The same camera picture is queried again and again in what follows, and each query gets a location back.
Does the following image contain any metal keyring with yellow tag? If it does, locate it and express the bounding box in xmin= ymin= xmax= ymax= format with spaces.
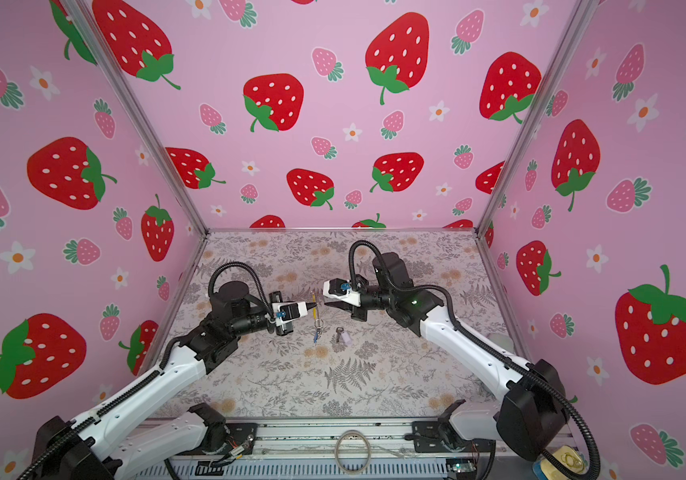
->
xmin=311 ymin=294 xmax=324 ymax=340

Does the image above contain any aluminium corner post left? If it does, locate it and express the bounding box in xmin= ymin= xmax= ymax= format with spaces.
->
xmin=63 ymin=0 xmax=209 ymax=237

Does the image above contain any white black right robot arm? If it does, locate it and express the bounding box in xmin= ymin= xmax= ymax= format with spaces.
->
xmin=323 ymin=252 xmax=569 ymax=461

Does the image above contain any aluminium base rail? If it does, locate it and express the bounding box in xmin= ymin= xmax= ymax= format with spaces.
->
xmin=137 ymin=417 xmax=544 ymax=479

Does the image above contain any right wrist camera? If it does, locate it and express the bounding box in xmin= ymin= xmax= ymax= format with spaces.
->
xmin=322 ymin=278 xmax=361 ymax=307

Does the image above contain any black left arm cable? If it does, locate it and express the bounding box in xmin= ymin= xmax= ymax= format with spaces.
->
xmin=207 ymin=260 xmax=275 ymax=319

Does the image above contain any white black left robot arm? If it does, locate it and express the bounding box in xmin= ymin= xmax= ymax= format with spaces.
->
xmin=20 ymin=281 xmax=309 ymax=479

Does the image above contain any aluminium corner post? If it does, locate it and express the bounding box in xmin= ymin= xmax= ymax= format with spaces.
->
xmin=63 ymin=0 xmax=209 ymax=237
xmin=476 ymin=0 xmax=599 ymax=239

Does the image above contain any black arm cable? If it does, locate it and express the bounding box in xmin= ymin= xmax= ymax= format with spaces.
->
xmin=347 ymin=239 xmax=602 ymax=480
xmin=207 ymin=260 xmax=275 ymax=319

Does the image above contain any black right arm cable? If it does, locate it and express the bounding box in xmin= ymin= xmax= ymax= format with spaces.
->
xmin=347 ymin=239 xmax=602 ymax=480

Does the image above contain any coiled beige cable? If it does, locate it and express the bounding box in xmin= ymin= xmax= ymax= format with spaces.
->
xmin=334 ymin=429 xmax=373 ymax=475

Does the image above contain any white plastic case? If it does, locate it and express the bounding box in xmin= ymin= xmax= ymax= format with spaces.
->
xmin=488 ymin=333 xmax=516 ymax=357

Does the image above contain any aluminium corner post right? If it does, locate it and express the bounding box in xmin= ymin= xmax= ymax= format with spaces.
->
xmin=476 ymin=0 xmax=599 ymax=239

